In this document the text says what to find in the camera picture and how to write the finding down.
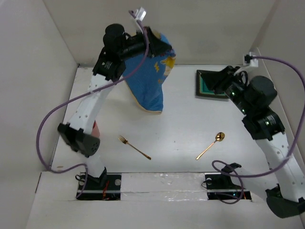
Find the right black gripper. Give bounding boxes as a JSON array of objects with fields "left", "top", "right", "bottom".
[{"left": 200, "top": 65, "right": 251, "bottom": 114}]

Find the blue and yellow cloth placemat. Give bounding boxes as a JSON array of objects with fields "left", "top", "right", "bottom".
[{"left": 124, "top": 29, "right": 177, "bottom": 115}]

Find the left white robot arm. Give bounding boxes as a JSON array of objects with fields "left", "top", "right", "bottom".
[{"left": 58, "top": 24, "right": 175, "bottom": 189}]

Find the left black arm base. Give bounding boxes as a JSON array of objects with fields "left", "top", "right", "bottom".
[{"left": 75, "top": 172, "right": 122, "bottom": 201}]

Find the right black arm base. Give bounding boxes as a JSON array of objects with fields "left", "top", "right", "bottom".
[{"left": 201, "top": 172, "right": 252, "bottom": 204}]

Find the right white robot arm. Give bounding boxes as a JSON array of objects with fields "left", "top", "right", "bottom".
[{"left": 196, "top": 66, "right": 305, "bottom": 219}]

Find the square green ceramic plate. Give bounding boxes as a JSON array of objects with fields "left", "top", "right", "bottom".
[{"left": 195, "top": 70, "right": 228, "bottom": 100}]

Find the gold spoon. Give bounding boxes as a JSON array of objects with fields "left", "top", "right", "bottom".
[{"left": 195, "top": 132, "right": 225, "bottom": 160}]

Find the gold fork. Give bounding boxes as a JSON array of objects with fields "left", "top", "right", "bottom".
[{"left": 118, "top": 135, "right": 152, "bottom": 160}]

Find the pink plastic cup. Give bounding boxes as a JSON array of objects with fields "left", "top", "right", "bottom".
[{"left": 91, "top": 121, "right": 100, "bottom": 138}]

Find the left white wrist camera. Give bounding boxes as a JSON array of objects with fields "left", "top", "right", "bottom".
[{"left": 129, "top": 7, "right": 147, "bottom": 21}]

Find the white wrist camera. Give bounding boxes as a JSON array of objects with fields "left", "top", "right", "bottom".
[
  {"left": 129, "top": 7, "right": 147, "bottom": 21},
  {"left": 243, "top": 54, "right": 258, "bottom": 68}
]

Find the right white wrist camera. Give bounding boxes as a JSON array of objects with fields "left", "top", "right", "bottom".
[{"left": 243, "top": 54, "right": 258, "bottom": 68}]

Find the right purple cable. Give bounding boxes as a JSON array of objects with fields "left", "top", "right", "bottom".
[{"left": 211, "top": 55, "right": 305, "bottom": 205}]

